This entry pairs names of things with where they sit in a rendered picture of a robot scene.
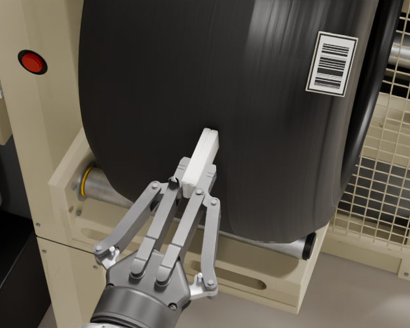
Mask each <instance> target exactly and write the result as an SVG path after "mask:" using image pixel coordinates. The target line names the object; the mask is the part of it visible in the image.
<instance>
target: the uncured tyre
mask: <svg viewBox="0 0 410 328"><path fill-rule="evenodd" d="M403 1H404V0H84V1H83V11H82V17H81V28H80V35H79V56H78V87H79V104H80V111H81V119H82V123H83V128H84V131H85V135H86V138H87V141H88V144H89V146H90V149H91V150H92V152H93V154H94V156H95V157H96V159H97V161H98V163H99V164H100V167H101V168H102V170H103V172H104V174H105V175H106V177H107V179H108V181H109V183H110V184H111V186H112V187H113V189H114V190H115V191H116V192H117V193H119V194H120V195H122V196H123V197H125V198H127V199H128V200H130V201H132V202H133V203H135V202H136V200H137V199H138V198H139V197H140V196H141V195H142V193H143V192H144V190H145V189H146V188H147V187H148V186H149V184H150V183H151V182H153V181H158V182H159V183H161V184H165V183H168V182H169V181H168V179H169V178H170V177H172V176H174V174H175V172H176V169H177V168H178V165H179V163H180V160H181V159H182V158H183V157H188V158H190V159H191V158H192V156H193V153H194V151H195V148H196V147H197V144H198V142H199V139H200V137H201V135H202V132H203V131H204V128H209V129H211V130H216V131H217V132H218V137H219V148H218V151H217V153H216V155H215V158H214V160H213V163H212V165H216V175H217V177H216V179H215V182H214V184H213V187H212V190H211V192H210V196H211V197H215V198H218V199H219V200H220V206H221V220H220V226H219V230H220V231H223V232H227V233H229V234H233V235H236V236H240V237H243V238H247V239H251V240H254V239H256V240H260V241H279V242H280V243H287V244H290V243H293V242H295V241H297V240H299V239H301V238H303V237H305V236H307V235H309V234H311V233H313V232H315V231H317V230H319V229H321V228H323V227H325V226H326V225H327V224H328V223H329V221H330V220H331V217H332V216H333V214H334V212H335V210H336V207H337V206H338V203H339V202H340V199H341V197H342V195H343V193H344V191H345V188H346V186H347V184H348V182H349V180H350V178H351V175H352V173H353V171H354V168H355V166H356V163H357V160H358V158H359V155H360V153H361V149H362V146H363V143H364V140H365V137H366V134H367V131H368V128H369V125H370V121H371V119H372V115H373V113H374V109H375V106H376V102H377V98H378V96H379V91H380V89H381V85H382V82H383V78H384V75H385V71H386V68H387V64H388V61H389V57H390V52H391V49H392V45H393V42H394V37H395V34H396V30H397V26H398V22H399V19H400V14H401V11H402V7H403ZM319 31H321V32H325V33H331V34H339V35H342V36H350V37H354V38H358V42H357V47H356V50H355V54H354V58H353V63H352V66H351V71H350V75H349V79H348V84H347V87H346V93H345V96H344V97H341V96H334V95H330V94H323V93H319V92H311V91H307V90H305V89H306V85H307V80H308V75H309V72H310V66H311V63H312V58H313V54H314V49H315V45H316V40H317V37H318V32H319ZM132 199H135V200H132ZM254 241H255V240H254Z"/></svg>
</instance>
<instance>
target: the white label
mask: <svg viewBox="0 0 410 328"><path fill-rule="evenodd" d="M357 42H358V38H354V37H350V36H342V35H339V34H331V33H325V32H321V31H319V32H318V37H317V40H316V45H315V49H314V54H313V58H312V63H311V66H310V72H309V75H308V80H307V85H306V89H305V90H307V91H311V92H319V93H323V94H330V95H334V96H341V97H344V96H345V93H346V87H347V84H348V79H349V75H350V71H351V66H352V63H353V58H354V54H355V50H356V47H357Z"/></svg>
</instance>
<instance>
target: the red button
mask: <svg viewBox="0 0 410 328"><path fill-rule="evenodd" d="M22 63H23V65H24V66H25V67H26V69H28V70H30V71H32V72H39V71H41V69H42V67H43V62H42V60H41V59H40V58H39V57H38V56H36V55H34V54H32V53H26V54H25V55H24V56H23V58H22Z"/></svg>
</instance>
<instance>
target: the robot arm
mask: <svg viewBox="0 0 410 328"><path fill-rule="evenodd" d="M218 148H219V137H218V132H217V131H216V130H211V129H209V128H204V131H203V132H202V135H201V137H200V139H199V142H198V144H197V147H196V148H195V151H194V153H193V156H192V158H191V159H190V158H188V157H183V158H182V159H181V160H180V163H179V165H178V168H177V169H176V172H175V174H174V176H172V177H170V178H169V179H168V181H169V182H168V183H165V184H161V183H159V182H158V181H153V182H151V183H150V184H149V186H148V187H147V188H146V189H145V190H144V192H143V193H142V195H141V196H140V197H139V198H138V199H137V201H136V202H135V204H134V205H133V206H132V207H131V208H130V210H129V211H128V212H127V214H126V215H125V216H124V217H123V218H122V220H121V221H120V222H119V224H118V225H117V226H116V227H115V229H114V230H113V231H112V232H111V234H110V235H108V236H107V237H106V238H104V239H102V240H101V241H99V242H98V243H97V244H95V245H94V246H93V248H92V251H93V253H94V257H95V260H96V263H97V264H98V265H100V266H103V267H104V269H105V270H106V274H105V278H106V285H105V288H104V290H103V292H102V295H101V297H100V299H99V301H98V304H97V305H96V308H95V310H94V312H93V315H92V317H91V319H90V323H87V324H84V325H81V326H80V327H79V328H175V327H176V324H177V321H178V318H179V317H180V314H181V313H182V312H183V311H184V310H185V309H186V308H187V307H188V306H189V305H190V303H191V300H192V299H197V298H200V297H207V298H208V299H215V298H216V297H217V296H218V287H217V279H216V276H215V260H216V254H217V243H218V237H219V226H220V220H221V206H220V200H219V199H218V198H215V197H211V196H210V192H211V190H212V187H213V184H214V182H215V179H216V177H217V175H216V165H212V163H213V160H214V158H215V155H216V153H217V151H218ZM182 194H183V196H184V197H185V198H190V199H189V202H188V204H187V207H186V209H185V212H184V214H183V216H182V219H181V221H180V224H179V225H178V228H177V230H176V233H175V235H174V237H173V239H172V242H171V243H170V244H169V246H168V248H167V250H166V253H160V249H161V246H162V245H163V242H164V240H165V237H166V235H167V232H168V231H169V228H170V226H171V223H172V220H173V219H174V216H175V214H176V211H177V209H178V207H179V204H180V202H181V199H182ZM158 206H159V207H158ZM157 207H158V209H157V212H156V214H155V216H154V219H153V221H152V224H151V225H150V228H149V230H148V233H147V235H146V236H145V237H144V238H143V240H142V243H141V245H140V247H139V249H138V250H136V251H134V252H133V253H131V254H129V255H127V256H126V257H125V258H123V259H121V260H119V259H120V254H121V253H122V252H123V251H124V249H125V248H126V247H127V246H128V245H129V243H130V242H131V241H132V239H133V238H134V237H135V235H136V234H137V233H138V231H140V229H141V228H142V227H143V225H144V224H145V222H146V221H147V220H148V219H149V217H150V216H151V215H152V214H153V212H154V211H155V210H156V208H157ZM203 212H205V213H206V222H205V229H204V239H203V244H202V254H201V260H200V268H201V273H198V274H197V275H195V278H194V283H193V284H192V285H191V286H189V284H188V281H187V277H186V275H185V271H184V267H183V263H184V258H185V255H186V253H187V250H188V248H189V246H190V243H191V241H192V239H193V236H194V234H195V231H196V229H197V227H198V224H199V222H200V219H201V217H202V214H203ZM118 260H119V261H118Z"/></svg>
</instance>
